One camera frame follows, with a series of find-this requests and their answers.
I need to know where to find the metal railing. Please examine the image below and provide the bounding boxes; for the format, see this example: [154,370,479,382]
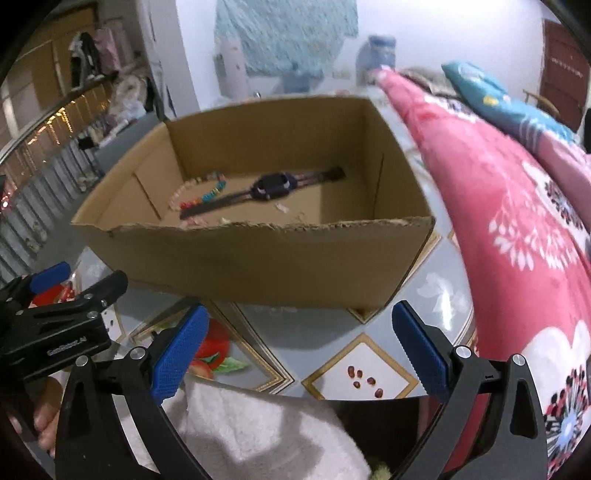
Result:
[0,78,158,278]

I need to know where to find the wooden chair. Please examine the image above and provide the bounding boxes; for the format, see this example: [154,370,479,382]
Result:
[522,89,561,116]

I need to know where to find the white thermos bottle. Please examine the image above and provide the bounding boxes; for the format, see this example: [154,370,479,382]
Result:
[217,39,251,100]

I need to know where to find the person's left hand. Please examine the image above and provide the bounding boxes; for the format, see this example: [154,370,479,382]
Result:
[9,375,64,459]

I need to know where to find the brown wooden door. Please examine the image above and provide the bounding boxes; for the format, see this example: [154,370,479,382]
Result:
[539,21,591,132]

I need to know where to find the dark purple wrist watch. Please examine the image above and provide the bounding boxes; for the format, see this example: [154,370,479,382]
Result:
[179,166,346,220]

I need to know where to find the printed tablecloth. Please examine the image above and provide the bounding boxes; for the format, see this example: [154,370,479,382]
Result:
[69,226,476,402]

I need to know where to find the brown cardboard box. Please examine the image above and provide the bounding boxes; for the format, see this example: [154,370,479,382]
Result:
[70,95,437,310]

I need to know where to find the teal pillow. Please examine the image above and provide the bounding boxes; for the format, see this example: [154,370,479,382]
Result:
[441,61,578,144]

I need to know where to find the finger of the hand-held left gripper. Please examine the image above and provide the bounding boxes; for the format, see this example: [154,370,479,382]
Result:
[0,261,72,315]
[27,270,129,322]

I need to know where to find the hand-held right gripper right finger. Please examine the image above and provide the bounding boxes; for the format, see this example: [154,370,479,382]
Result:
[392,300,550,480]

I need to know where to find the multicolour bead bracelet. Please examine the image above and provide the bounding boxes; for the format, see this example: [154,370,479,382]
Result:
[168,172,228,210]

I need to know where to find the pile of clothes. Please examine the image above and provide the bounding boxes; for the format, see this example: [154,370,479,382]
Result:
[69,25,160,134]

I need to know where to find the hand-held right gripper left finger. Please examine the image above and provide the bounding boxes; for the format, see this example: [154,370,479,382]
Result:
[54,304,213,480]

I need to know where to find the white fluffy towel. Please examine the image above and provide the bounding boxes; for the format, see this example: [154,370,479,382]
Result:
[139,378,375,480]

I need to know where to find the pink floral blanket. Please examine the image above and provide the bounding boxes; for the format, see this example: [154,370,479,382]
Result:
[376,69,591,480]

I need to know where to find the blue floral cloth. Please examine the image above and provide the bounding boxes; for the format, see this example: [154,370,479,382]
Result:
[215,0,360,79]

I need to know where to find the blue water bottle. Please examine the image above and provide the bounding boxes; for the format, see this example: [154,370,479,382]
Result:
[356,34,398,84]

